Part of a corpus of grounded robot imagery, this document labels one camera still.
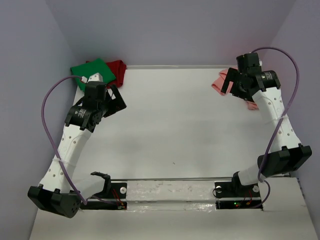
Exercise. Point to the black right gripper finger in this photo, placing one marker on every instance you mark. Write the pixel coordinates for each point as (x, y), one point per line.
(226, 87)
(232, 76)

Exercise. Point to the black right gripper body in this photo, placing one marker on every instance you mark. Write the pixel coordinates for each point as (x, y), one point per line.
(238, 90)

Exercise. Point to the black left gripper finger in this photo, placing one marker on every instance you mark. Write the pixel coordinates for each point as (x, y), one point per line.
(115, 105)
(115, 95)

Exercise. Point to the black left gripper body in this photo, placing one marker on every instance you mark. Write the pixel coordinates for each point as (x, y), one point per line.
(103, 106)

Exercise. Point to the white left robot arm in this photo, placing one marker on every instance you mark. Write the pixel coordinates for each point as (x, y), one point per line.
(56, 193)

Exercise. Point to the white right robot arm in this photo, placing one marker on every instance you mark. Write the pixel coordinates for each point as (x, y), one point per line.
(285, 152)

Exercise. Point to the red folded t shirt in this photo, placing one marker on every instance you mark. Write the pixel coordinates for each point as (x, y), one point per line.
(118, 68)

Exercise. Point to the green folded t shirt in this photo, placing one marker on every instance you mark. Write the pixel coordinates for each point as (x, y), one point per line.
(93, 67)

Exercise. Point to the white front cover board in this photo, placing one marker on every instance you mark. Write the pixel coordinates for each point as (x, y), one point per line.
(284, 217)

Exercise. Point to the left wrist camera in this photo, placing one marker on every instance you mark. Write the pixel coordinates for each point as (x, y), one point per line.
(93, 78)

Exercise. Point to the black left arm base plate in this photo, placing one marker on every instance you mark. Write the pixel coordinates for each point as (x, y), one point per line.
(114, 199)

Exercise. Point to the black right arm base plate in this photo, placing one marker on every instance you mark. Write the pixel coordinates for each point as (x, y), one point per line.
(229, 199)

